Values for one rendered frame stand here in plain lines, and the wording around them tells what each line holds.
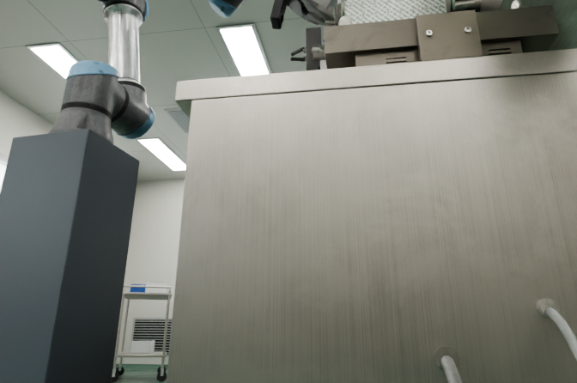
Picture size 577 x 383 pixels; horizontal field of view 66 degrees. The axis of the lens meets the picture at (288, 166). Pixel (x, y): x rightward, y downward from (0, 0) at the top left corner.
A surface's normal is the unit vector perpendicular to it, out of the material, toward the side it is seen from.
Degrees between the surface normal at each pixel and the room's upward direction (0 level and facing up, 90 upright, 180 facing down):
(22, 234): 90
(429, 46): 90
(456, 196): 90
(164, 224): 90
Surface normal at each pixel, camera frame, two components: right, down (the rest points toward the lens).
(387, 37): -0.15, -0.34
